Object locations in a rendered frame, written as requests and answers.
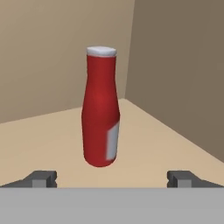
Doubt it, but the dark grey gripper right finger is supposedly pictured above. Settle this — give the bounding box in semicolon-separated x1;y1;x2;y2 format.
166;171;224;189

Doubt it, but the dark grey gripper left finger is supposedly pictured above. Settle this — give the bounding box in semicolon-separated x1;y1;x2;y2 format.
0;171;58;189

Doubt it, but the red condiment bottle white cap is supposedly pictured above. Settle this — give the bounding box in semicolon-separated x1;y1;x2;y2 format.
80;45;121;168

